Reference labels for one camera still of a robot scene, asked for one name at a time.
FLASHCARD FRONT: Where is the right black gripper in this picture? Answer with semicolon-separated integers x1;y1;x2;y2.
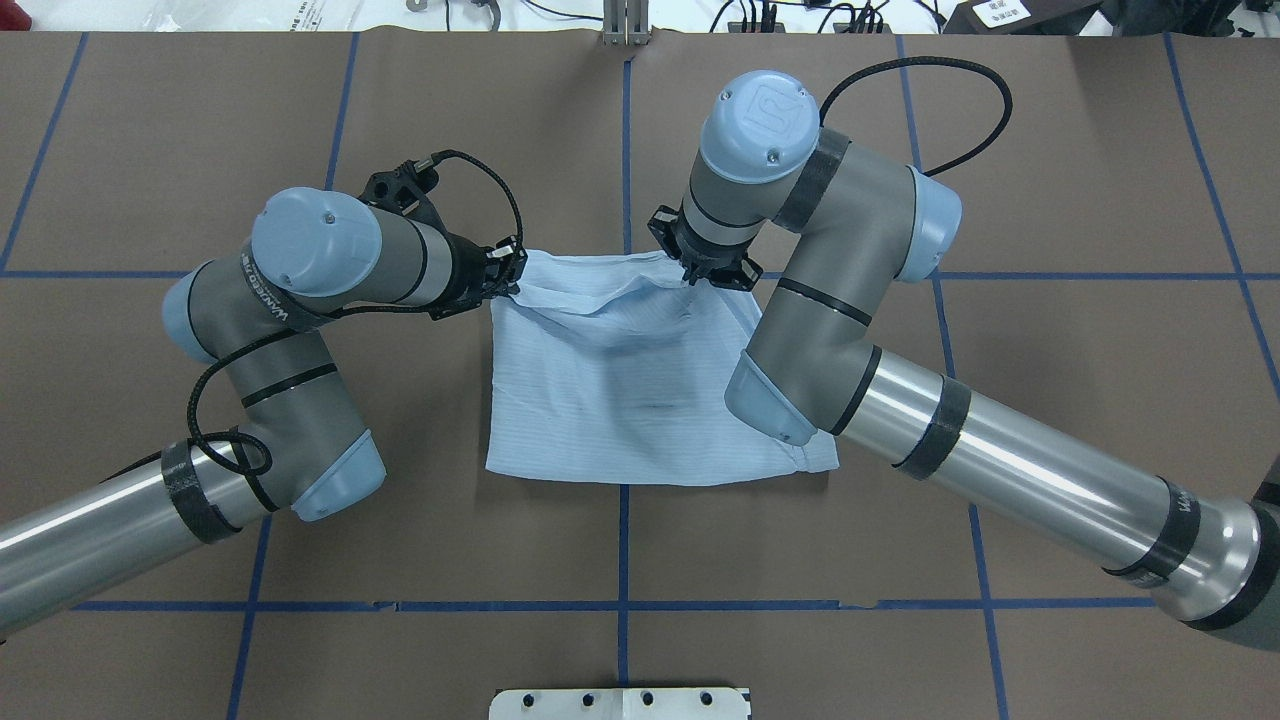
672;220;746;283

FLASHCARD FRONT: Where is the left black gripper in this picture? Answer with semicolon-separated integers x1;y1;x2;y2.
430;234;529;322

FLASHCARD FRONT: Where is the light blue button shirt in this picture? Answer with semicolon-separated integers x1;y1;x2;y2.
486;250;838;486

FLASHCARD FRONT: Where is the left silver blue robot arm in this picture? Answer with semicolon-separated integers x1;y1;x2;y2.
3;179;526;638

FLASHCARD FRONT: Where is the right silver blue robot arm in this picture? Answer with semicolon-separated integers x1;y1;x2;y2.
648;69;1279;652

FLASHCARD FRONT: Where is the black laptop computer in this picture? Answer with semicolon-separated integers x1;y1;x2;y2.
941;1;1126;36

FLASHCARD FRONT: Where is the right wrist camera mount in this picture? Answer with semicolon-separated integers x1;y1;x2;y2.
646;204;764;292

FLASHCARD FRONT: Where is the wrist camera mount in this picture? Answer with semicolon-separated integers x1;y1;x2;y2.
357;158;445;233
646;204;764;292

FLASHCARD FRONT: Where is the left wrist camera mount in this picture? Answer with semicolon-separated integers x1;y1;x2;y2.
357;158;445;233

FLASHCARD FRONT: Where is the aluminium frame post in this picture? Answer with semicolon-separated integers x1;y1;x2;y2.
602;0;652;46

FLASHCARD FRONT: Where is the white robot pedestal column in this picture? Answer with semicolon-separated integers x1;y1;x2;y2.
488;685;753;719

